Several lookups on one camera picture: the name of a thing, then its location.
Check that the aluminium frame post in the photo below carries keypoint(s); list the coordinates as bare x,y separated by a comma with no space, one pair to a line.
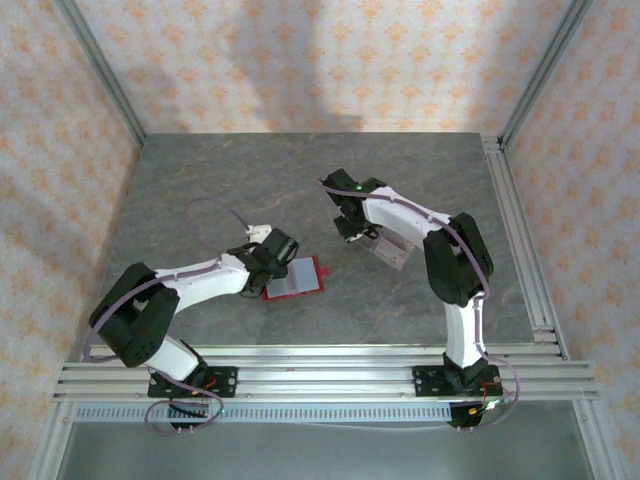
102,75
545,75

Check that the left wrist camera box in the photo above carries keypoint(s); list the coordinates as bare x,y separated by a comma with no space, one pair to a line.
279,246

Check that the red leather card holder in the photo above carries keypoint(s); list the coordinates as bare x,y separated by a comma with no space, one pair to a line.
300,280

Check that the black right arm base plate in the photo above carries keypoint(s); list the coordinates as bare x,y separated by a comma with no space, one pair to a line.
430,381

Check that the clear acrylic card stand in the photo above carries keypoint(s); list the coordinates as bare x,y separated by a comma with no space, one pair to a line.
385,250

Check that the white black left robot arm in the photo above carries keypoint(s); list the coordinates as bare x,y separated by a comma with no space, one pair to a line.
135,320

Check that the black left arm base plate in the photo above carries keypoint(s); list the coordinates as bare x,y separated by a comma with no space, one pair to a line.
225,382

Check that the aluminium side rail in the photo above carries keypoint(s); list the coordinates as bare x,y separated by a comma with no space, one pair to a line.
520,240

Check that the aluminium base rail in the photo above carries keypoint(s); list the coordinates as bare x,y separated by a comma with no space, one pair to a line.
325,372

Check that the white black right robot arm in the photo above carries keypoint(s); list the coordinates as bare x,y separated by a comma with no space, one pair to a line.
460,260

